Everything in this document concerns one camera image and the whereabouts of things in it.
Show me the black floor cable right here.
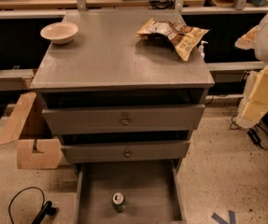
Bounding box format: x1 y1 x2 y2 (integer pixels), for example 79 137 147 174
229 114 268 151

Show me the black floor cable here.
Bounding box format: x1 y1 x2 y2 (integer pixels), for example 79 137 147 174
7 186 58 224
229 114 268 151

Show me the white ceramic bowl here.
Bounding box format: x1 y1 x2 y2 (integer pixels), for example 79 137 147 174
40 21 78 45

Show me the grey middle drawer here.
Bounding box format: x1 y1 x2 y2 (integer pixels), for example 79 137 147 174
62 141 190 163

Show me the grey top drawer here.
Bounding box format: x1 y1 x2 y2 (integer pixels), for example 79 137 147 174
42 105 205 134

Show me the black floor cable left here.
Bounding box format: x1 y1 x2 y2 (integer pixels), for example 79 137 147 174
7 186 58 224

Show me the grey drawer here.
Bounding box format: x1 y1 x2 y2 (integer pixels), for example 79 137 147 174
74 161 187 224
42 105 205 134
62 141 190 163

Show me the notched wooden block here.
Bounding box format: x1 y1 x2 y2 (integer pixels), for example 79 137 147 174
17 138 64 170

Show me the white pump bottle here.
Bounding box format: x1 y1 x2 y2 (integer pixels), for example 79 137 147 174
198 40 208 60

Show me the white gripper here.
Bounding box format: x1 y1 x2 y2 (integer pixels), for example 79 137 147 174
235 65 268 128

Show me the grey drawer cabinet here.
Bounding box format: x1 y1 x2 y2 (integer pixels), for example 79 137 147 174
30 9 216 224

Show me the light wooden board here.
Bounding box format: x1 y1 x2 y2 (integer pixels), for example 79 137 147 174
0 91 36 145

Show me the grey bottom drawer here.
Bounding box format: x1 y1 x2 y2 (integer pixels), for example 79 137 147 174
74 161 187 224

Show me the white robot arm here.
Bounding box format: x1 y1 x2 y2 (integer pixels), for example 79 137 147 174
236 13 268 128

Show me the green soda can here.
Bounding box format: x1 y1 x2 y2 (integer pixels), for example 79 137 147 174
111 192 126 213

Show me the crumpled chip bag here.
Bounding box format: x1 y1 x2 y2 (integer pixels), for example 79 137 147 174
136 18 208 62

